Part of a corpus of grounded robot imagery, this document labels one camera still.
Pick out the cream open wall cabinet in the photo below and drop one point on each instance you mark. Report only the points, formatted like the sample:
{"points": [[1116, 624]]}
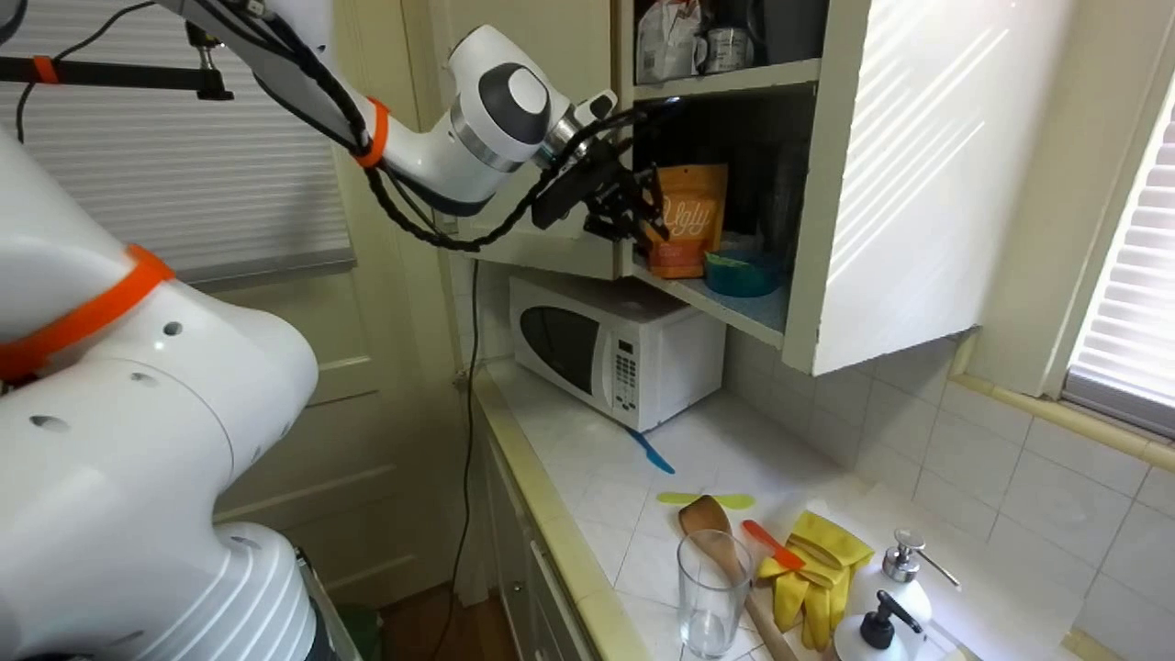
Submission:
{"points": [[721, 76]]}

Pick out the teal bowl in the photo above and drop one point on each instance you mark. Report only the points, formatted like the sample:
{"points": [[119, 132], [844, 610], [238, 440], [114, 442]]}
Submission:
{"points": [[742, 277]]}

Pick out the soap dispenser with black pump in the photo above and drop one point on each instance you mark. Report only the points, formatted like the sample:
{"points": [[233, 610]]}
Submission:
{"points": [[874, 631]]}

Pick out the cream panel door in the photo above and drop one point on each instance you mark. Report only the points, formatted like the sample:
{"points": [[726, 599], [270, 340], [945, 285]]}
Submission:
{"points": [[378, 427]]}

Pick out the cream lower cabinet drawers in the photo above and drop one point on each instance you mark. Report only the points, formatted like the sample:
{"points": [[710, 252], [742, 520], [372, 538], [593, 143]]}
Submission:
{"points": [[535, 599]]}

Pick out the white bowl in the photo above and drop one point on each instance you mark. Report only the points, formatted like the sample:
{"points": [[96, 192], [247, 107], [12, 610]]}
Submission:
{"points": [[741, 240]]}

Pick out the yellow rubber gloves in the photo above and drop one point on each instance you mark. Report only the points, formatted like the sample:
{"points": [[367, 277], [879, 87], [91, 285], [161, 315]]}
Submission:
{"points": [[819, 594]]}

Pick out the orange sachet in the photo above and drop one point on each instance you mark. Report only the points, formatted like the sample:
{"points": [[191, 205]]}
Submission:
{"points": [[692, 216]]}

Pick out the clear drinking glass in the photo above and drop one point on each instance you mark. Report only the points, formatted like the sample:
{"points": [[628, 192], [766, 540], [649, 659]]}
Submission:
{"points": [[710, 610]]}

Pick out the white mug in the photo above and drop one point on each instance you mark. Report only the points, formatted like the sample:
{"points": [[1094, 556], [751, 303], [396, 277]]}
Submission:
{"points": [[733, 48]]}

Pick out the white microwave oven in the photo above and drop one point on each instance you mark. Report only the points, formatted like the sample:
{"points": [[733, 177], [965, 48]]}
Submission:
{"points": [[649, 356]]}

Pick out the blue plastic utensil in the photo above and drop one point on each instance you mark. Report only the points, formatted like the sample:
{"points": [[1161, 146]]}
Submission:
{"points": [[654, 458]]}

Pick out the white window blind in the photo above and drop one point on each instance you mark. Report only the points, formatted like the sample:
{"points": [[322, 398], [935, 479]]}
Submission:
{"points": [[221, 184], [1140, 305]]}

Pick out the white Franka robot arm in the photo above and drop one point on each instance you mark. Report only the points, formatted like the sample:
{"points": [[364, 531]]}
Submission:
{"points": [[124, 491]]}

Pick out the soap dispenser with silver pump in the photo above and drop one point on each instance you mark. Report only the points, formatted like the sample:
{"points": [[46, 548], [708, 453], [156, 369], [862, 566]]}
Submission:
{"points": [[904, 572]]}

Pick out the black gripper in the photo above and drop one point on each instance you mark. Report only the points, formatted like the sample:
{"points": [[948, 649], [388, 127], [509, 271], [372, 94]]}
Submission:
{"points": [[589, 169]]}

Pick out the yellow-green plastic utensil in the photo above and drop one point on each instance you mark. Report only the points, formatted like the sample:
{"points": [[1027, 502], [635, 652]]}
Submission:
{"points": [[735, 502]]}

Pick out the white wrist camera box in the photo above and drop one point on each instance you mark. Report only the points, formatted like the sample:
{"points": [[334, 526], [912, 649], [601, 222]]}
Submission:
{"points": [[593, 107]]}

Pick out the yellow sponge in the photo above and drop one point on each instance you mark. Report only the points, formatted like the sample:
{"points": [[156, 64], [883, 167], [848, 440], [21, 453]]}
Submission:
{"points": [[836, 538]]}

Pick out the wooden spoon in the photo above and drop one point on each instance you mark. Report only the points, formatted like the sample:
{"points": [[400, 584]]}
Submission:
{"points": [[708, 522]]}

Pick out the dark container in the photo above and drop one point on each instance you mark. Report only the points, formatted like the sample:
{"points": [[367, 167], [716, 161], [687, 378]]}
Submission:
{"points": [[791, 31]]}

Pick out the cream cabinet door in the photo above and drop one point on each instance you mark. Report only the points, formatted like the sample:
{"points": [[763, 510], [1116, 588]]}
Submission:
{"points": [[589, 39], [929, 184]]}

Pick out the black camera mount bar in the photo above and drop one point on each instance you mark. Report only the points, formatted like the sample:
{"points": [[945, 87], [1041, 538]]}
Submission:
{"points": [[124, 76]]}

